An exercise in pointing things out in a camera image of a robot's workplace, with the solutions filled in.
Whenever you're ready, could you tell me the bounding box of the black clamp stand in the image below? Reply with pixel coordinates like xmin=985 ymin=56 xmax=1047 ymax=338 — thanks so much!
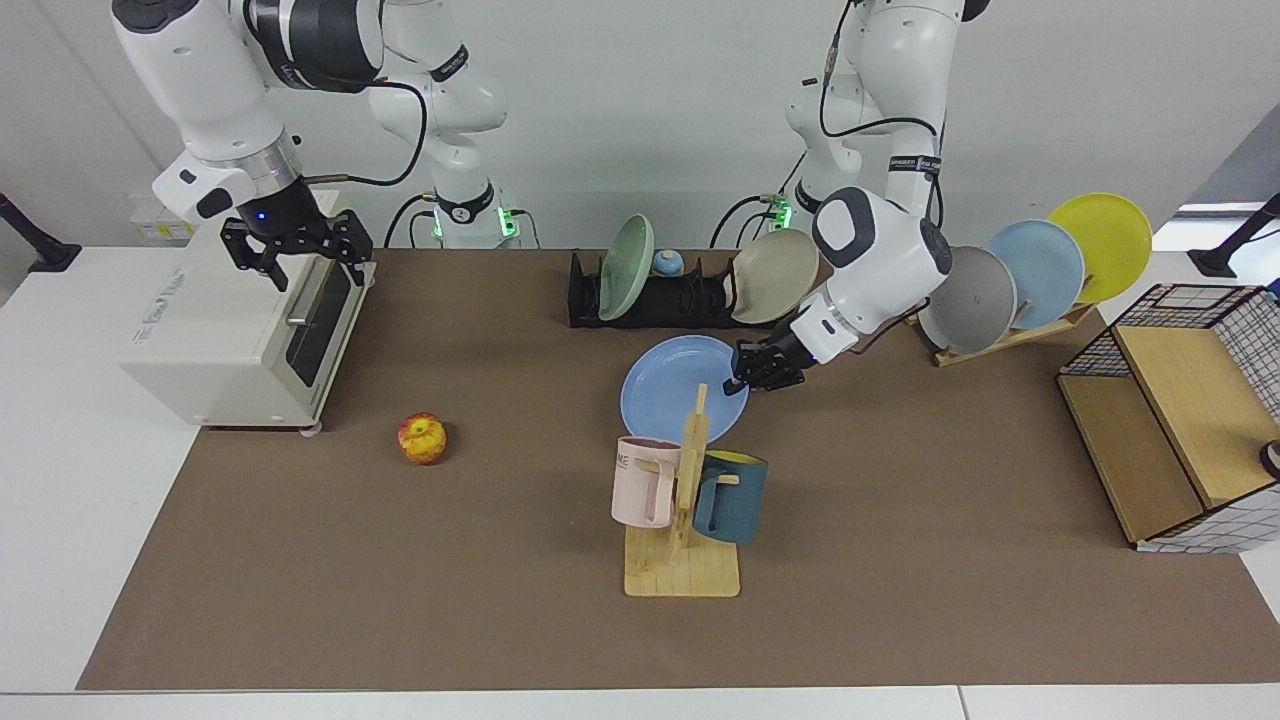
xmin=0 ymin=192 xmax=83 ymax=274
xmin=1188 ymin=192 xmax=1280 ymax=280

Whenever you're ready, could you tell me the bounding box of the pale toaster oven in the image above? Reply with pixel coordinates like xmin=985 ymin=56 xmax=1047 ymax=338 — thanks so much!
xmin=118 ymin=190 xmax=379 ymax=436

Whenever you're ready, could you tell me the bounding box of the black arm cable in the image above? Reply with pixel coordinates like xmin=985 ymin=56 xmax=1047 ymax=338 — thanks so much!
xmin=818 ymin=0 xmax=946 ymax=229
xmin=303 ymin=80 xmax=431 ymax=191

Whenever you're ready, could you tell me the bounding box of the grey plate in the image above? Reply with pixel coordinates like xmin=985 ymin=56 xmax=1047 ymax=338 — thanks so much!
xmin=918 ymin=246 xmax=1018 ymax=354

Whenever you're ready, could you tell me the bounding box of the light blue plate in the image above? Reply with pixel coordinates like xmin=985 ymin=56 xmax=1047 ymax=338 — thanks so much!
xmin=985 ymin=219 xmax=1086 ymax=331

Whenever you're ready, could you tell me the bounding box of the black base cable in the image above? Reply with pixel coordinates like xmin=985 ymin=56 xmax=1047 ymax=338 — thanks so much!
xmin=710 ymin=150 xmax=809 ymax=249
xmin=385 ymin=193 xmax=438 ymax=249

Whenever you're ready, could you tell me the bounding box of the black dish rack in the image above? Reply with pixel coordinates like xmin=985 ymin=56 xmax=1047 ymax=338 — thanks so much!
xmin=568 ymin=250 xmax=796 ymax=331

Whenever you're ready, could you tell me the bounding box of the pink mug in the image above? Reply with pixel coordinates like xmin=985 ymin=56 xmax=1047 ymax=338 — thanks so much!
xmin=611 ymin=436 xmax=683 ymax=529

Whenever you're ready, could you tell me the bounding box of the white socket box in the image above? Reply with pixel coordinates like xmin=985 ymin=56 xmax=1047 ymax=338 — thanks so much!
xmin=130 ymin=193 xmax=201 ymax=241

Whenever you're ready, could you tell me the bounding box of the beige plate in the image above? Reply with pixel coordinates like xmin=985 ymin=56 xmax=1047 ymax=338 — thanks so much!
xmin=730 ymin=228 xmax=820 ymax=326

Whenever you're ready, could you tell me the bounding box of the brown table cloth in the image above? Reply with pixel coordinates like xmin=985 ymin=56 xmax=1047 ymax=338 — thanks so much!
xmin=76 ymin=247 xmax=1280 ymax=692

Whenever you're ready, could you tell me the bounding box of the green plate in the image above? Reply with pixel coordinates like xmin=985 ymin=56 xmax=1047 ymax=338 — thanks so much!
xmin=598 ymin=214 xmax=655 ymax=322

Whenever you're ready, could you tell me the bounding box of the wire basket with wooden floor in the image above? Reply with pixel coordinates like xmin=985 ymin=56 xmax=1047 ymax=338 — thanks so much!
xmin=1056 ymin=283 xmax=1280 ymax=554

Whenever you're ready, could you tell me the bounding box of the wooden cup stand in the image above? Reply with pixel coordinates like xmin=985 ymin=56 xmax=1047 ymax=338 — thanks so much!
xmin=624 ymin=383 xmax=742 ymax=599

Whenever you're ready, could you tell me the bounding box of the wooden plate rack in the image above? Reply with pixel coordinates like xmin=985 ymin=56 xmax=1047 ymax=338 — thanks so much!
xmin=903 ymin=300 xmax=1098 ymax=368

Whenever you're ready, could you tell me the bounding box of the yellow plate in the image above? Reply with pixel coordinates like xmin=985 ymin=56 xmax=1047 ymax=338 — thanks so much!
xmin=1046 ymin=192 xmax=1154 ymax=306

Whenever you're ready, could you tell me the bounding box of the dark blue mug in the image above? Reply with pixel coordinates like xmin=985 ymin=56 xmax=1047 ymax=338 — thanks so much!
xmin=692 ymin=450 xmax=769 ymax=545

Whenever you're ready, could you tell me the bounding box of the red yellow apple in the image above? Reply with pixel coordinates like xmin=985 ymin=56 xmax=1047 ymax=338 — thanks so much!
xmin=398 ymin=413 xmax=448 ymax=466

